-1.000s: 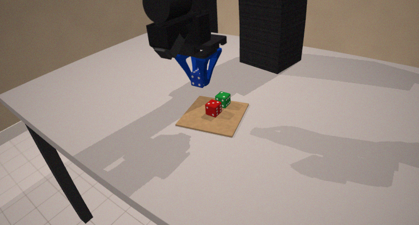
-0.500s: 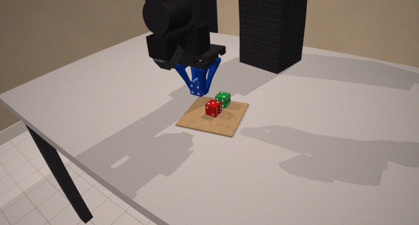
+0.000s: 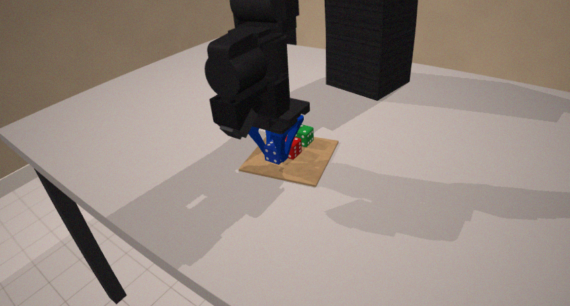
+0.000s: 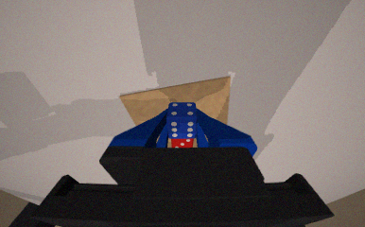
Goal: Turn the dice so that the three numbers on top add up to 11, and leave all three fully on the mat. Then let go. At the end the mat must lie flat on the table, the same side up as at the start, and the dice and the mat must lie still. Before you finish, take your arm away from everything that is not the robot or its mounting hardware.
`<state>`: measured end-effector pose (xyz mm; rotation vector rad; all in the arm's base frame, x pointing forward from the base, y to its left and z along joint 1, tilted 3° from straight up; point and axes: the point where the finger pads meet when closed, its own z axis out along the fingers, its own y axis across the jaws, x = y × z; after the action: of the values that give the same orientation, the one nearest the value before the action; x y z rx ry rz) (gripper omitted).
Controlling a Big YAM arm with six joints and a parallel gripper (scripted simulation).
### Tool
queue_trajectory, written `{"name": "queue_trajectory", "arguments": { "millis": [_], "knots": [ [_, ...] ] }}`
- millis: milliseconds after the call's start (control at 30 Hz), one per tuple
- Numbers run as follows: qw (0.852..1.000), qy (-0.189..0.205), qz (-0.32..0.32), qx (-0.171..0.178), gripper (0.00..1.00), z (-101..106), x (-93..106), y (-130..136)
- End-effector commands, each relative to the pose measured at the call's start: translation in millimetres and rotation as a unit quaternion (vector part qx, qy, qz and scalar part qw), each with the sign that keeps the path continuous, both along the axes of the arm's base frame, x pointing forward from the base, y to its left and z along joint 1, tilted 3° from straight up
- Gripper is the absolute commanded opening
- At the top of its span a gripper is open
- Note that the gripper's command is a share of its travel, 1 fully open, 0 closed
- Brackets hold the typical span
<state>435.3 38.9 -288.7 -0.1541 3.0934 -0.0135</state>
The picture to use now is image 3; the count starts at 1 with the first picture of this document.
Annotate green dice with white pips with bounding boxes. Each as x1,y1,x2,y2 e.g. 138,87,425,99
295,124,314,147

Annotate tan flat mat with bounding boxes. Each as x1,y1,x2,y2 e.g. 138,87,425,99
239,137,339,187

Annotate red die with white pips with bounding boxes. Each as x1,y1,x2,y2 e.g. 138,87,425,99
288,137,302,159

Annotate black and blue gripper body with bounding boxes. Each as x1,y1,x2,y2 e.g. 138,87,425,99
252,72,310,135

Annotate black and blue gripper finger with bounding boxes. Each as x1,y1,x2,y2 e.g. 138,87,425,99
248,126,272,154
271,115,304,162

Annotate blue die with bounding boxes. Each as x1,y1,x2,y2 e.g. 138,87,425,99
263,139,281,165

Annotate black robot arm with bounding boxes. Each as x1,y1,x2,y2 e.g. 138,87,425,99
205,0,299,139

